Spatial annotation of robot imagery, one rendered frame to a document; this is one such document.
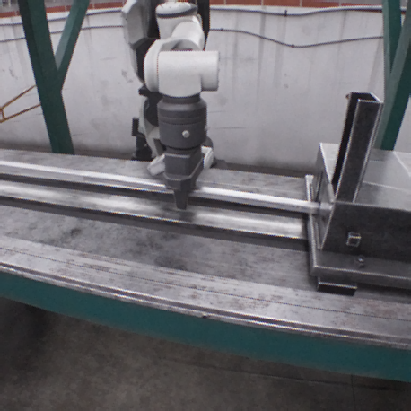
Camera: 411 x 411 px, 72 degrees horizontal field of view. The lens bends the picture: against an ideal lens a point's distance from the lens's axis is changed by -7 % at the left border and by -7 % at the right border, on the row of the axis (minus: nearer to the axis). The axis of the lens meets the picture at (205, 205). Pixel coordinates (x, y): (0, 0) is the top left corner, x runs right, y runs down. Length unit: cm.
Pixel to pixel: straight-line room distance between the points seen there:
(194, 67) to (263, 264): 34
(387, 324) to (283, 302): 15
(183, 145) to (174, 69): 13
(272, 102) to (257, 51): 38
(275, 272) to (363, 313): 15
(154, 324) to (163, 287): 9
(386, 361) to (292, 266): 20
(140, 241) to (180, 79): 29
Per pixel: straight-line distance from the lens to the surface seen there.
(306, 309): 47
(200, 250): 55
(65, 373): 134
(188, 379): 124
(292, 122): 244
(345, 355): 53
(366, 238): 51
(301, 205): 59
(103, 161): 93
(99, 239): 61
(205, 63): 52
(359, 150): 43
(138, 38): 115
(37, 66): 151
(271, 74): 236
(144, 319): 54
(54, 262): 57
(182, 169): 56
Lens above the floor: 111
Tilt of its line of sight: 33 degrees down
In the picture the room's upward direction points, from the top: straight up
